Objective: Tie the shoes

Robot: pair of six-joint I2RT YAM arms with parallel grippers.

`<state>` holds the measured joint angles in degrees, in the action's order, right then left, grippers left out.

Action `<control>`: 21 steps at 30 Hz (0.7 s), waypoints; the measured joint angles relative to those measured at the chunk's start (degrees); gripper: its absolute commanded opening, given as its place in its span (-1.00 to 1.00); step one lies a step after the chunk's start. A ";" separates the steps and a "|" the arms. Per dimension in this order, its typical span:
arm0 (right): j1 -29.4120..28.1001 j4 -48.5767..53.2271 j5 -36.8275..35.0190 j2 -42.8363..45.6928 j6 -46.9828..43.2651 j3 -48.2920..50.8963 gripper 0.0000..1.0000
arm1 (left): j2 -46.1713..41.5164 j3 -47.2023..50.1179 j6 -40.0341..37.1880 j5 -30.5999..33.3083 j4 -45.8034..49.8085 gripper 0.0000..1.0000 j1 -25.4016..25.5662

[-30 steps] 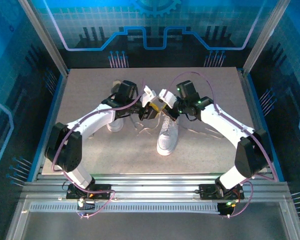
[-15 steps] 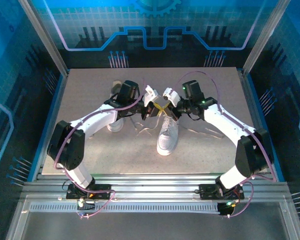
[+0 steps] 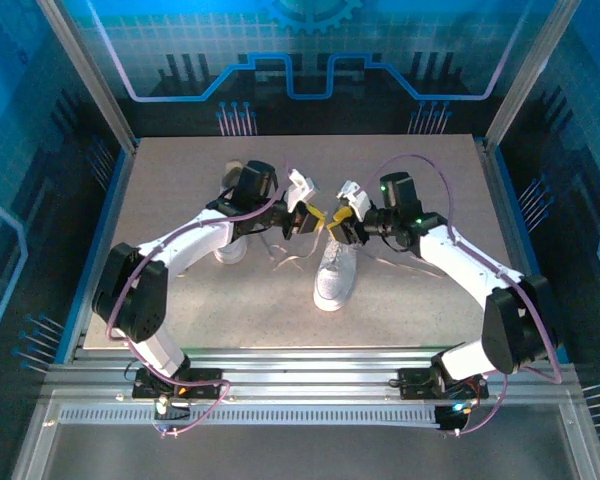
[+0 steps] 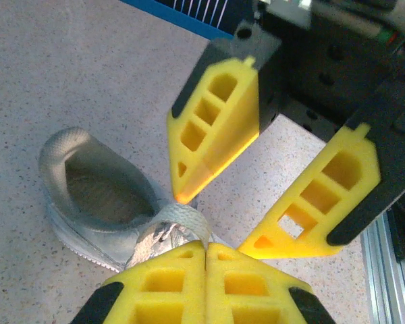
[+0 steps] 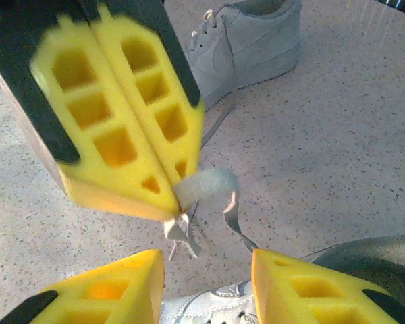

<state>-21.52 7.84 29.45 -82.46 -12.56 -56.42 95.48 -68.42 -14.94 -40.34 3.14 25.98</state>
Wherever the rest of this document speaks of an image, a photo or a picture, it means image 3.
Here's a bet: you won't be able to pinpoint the white sneaker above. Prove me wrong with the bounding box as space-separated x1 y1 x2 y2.
313 234 359 312
213 159 254 265

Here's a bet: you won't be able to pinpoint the small black controller board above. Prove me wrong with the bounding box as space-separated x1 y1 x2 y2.
435 404 474 432
153 396 192 422

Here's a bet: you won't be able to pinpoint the grey metal bench panel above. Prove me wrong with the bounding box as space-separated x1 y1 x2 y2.
9 389 600 480

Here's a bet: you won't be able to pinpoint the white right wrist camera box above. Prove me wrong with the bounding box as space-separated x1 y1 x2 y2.
335 179 372 221

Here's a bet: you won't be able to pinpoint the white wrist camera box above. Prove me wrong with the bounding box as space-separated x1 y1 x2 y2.
285 169 320 211
335 179 372 221

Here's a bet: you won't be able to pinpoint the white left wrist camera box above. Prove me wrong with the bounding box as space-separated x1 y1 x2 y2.
285 169 320 211

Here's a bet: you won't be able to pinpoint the aluminium frame rails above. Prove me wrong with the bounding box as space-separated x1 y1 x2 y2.
42 346 581 407

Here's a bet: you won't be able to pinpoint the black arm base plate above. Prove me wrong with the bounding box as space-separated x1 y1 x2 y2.
398 367 490 401
132 368 224 400

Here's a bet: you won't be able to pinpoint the aluminium corner post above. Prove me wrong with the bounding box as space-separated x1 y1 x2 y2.
35 0 140 154
483 0 585 154

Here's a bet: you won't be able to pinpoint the slotted grey cable duct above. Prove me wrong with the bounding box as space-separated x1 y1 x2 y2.
58 405 441 427

